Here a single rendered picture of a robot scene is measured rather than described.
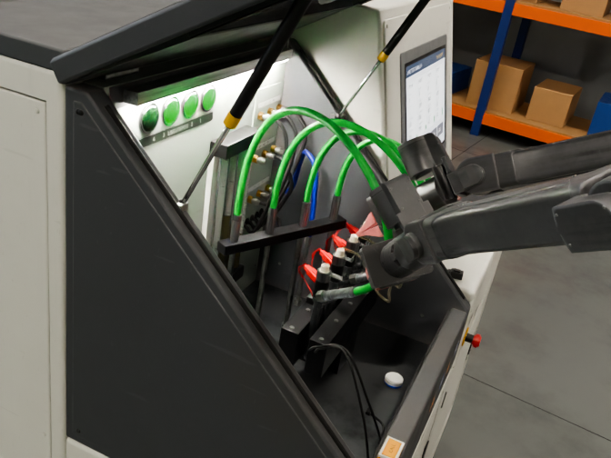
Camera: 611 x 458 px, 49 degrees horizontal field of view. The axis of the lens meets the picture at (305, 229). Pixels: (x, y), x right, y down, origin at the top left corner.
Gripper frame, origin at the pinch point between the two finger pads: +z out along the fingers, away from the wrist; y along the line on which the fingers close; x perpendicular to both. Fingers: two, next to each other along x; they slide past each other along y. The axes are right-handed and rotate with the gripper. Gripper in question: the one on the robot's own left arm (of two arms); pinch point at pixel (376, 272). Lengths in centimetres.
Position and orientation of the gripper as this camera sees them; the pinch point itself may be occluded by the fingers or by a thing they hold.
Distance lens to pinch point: 111.2
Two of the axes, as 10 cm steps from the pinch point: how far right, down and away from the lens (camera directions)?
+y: -9.2, 2.4, -3.1
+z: -2.4, 2.7, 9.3
